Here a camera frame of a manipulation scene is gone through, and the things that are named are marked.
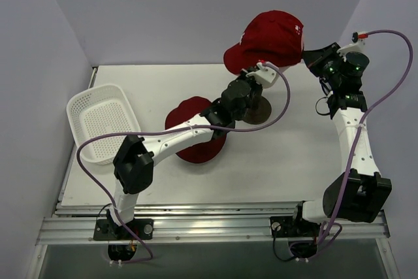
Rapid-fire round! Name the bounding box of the red cap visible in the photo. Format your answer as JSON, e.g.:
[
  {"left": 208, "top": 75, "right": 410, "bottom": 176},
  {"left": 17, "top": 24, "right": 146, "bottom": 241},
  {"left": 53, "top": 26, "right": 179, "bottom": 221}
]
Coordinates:
[{"left": 223, "top": 10, "right": 304, "bottom": 74}]

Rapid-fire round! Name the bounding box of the dark red knit hat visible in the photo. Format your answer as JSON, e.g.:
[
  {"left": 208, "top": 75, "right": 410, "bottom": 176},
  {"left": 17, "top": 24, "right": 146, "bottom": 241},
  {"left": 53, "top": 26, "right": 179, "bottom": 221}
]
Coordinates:
[{"left": 165, "top": 96, "right": 227, "bottom": 164}]

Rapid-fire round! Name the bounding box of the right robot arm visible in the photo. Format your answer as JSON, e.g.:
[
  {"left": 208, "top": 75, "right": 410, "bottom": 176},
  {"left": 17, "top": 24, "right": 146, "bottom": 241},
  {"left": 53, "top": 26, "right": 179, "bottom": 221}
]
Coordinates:
[{"left": 290, "top": 43, "right": 392, "bottom": 235}]

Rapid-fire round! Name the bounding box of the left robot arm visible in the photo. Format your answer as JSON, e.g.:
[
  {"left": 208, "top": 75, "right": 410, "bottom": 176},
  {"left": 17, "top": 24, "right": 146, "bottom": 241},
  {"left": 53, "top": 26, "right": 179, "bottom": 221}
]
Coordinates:
[{"left": 108, "top": 76, "right": 264, "bottom": 239}]

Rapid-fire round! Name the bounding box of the cream mannequin head stand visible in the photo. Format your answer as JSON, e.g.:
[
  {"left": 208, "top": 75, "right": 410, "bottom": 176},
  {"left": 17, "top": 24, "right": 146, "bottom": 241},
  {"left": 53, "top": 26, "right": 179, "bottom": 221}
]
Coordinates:
[{"left": 243, "top": 63, "right": 290, "bottom": 126}]

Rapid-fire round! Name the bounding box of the white perforated basket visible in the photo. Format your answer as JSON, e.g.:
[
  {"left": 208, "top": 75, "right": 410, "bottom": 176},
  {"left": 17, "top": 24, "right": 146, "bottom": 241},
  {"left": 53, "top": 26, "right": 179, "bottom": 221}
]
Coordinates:
[{"left": 66, "top": 84, "right": 140, "bottom": 165}]

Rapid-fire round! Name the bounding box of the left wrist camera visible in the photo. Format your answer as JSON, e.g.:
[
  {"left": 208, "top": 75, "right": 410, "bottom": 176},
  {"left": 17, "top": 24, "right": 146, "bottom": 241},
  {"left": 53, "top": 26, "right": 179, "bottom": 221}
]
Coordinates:
[{"left": 242, "top": 61, "right": 280, "bottom": 89}]

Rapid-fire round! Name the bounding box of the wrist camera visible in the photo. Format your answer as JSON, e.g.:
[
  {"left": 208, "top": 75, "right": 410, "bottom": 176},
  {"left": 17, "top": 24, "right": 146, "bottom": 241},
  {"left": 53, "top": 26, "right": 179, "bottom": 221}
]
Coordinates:
[
  {"left": 337, "top": 31, "right": 368, "bottom": 57},
  {"left": 242, "top": 61, "right": 280, "bottom": 89}
]

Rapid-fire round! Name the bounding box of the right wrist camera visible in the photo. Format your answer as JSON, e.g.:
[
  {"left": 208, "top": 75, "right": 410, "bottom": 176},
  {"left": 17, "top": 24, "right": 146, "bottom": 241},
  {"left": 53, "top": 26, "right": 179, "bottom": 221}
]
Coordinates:
[{"left": 337, "top": 31, "right": 368, "bottom": 57}]

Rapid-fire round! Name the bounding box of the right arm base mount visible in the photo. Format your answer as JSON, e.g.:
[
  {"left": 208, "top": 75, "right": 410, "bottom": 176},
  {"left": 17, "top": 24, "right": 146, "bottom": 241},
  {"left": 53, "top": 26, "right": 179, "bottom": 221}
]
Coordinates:
[{"left": 269, "top": 216, "right": 321, "bottom": 263}]

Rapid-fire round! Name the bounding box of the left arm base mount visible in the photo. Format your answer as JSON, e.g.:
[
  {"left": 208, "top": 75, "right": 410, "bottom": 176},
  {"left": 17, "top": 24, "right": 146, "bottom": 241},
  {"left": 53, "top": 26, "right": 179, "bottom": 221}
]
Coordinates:
[{"left": 93, "top": 216, "right": 154, "bottom": 265}]

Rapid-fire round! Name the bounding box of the aluminium mounting rail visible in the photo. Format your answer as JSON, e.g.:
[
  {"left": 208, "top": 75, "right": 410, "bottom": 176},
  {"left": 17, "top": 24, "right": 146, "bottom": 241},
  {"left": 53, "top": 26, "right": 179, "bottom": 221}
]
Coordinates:
[{"left": 37, "top": 203, "right": 391, "bottom": 246}]

